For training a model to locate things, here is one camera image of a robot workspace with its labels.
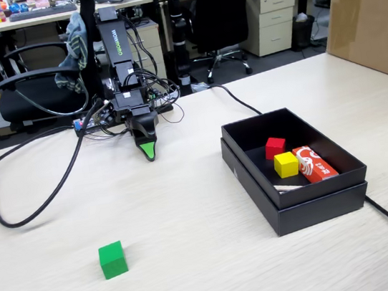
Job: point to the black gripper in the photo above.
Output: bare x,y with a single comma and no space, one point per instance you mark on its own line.
134,105

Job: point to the green wooden cube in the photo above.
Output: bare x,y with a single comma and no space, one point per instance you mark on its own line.
113,260

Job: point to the robot base circuit board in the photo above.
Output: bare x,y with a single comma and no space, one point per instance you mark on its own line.
98,118

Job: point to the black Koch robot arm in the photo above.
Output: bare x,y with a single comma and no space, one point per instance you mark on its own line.
115,44

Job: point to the black cardboard box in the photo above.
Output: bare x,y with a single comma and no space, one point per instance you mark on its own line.
250,137

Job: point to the beige cabinet behind robot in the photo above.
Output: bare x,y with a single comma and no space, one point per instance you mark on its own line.
150,50

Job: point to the blue striped cloth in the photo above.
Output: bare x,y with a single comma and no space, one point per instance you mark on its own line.
74,53

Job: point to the black vertical pole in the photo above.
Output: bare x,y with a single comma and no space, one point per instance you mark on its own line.
178,28

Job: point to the black office chair with armrests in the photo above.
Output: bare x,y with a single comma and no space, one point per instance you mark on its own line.
35,99

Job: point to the red wooden cube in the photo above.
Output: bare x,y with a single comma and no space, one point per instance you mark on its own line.
274,148

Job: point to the yellow wooden cube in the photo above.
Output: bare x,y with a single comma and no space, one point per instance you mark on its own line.
286,165

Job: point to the black mesh office chair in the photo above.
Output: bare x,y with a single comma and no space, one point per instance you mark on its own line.
218,11

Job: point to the flat wooden stick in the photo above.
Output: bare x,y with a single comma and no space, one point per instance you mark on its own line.
284,191
288,186

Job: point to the beige office desk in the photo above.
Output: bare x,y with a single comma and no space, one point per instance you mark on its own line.
53,17

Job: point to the black computer keyboard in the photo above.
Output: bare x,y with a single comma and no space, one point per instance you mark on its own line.
41,12

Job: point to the beige three-drawer cabinet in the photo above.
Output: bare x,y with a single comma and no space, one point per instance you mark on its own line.
270,22

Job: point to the orange-red printed carton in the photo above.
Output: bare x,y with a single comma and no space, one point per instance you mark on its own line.
315,164

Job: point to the blue balls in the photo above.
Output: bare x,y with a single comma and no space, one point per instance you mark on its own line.
18,7

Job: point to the black trash bin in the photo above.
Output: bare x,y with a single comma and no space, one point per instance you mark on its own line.
302,30

